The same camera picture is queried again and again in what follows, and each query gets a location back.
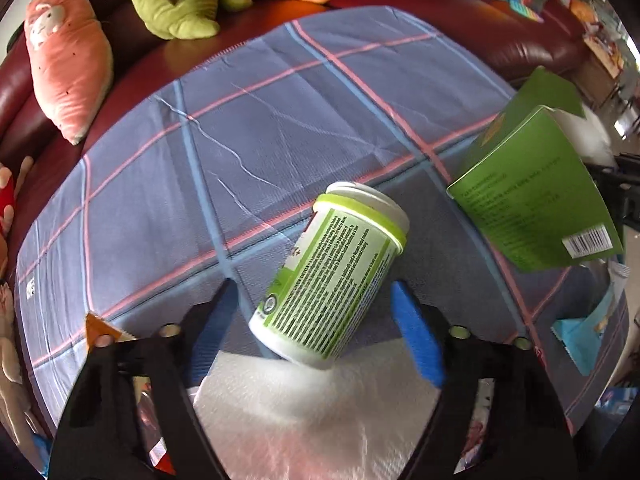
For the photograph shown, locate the grey plaid tablecloth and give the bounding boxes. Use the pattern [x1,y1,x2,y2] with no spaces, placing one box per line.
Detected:
[14,6,628,427]

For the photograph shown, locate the yellow black snack bag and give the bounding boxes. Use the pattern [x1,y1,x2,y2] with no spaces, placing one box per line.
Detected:
[85,313,136,352]

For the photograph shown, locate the pink carrot plush pillow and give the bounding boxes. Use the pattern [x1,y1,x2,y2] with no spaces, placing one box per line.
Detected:
[24,0,113,145]

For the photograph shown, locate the white paper towel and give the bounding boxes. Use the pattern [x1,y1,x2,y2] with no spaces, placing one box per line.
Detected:
[194,339,439,479]

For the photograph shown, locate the green white cylindrical canister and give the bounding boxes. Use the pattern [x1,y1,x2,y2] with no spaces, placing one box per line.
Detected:
[248,181,410,370]

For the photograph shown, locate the dark red leather sofa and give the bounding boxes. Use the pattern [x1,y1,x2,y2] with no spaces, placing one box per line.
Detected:
[0,0,591,172]

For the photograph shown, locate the light blue tissue pack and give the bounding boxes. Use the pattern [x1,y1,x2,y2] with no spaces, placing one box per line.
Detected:
[551,284,616,376]

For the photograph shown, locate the green scallion pancake box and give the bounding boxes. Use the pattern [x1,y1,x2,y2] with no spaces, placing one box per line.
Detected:
[447,67,624,272]

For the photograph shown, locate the beige rabbit plush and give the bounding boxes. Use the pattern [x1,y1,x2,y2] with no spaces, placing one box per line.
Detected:
[0,284,44,472]

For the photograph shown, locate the wooden side table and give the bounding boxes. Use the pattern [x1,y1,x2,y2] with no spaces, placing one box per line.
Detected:
[570,36,620,108]

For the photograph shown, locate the red plush doll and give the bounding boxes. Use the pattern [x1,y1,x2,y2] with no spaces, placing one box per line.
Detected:
[0,156,34,237]

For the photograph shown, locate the red snack packet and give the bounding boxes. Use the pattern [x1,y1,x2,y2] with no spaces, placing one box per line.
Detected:
[132,376,176,476]

